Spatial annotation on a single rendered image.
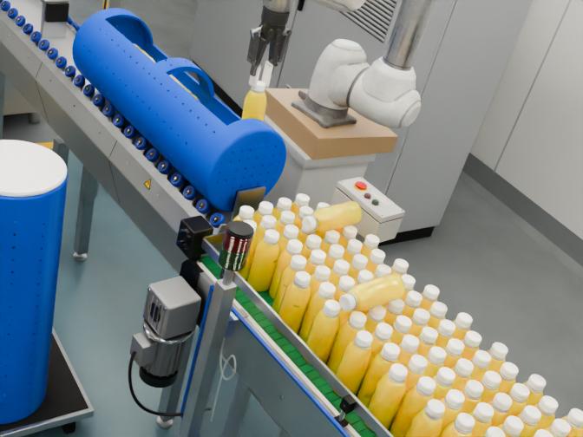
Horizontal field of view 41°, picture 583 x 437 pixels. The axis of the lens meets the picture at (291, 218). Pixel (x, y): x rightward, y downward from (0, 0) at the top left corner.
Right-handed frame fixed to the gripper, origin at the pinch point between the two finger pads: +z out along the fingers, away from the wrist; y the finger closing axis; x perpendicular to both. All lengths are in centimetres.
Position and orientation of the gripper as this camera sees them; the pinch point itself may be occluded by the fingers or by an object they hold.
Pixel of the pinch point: (260, 75)
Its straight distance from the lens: 227.8
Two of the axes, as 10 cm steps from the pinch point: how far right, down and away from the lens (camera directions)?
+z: -2.4, 8.1, 5.3
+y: -7.6, 1.8, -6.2
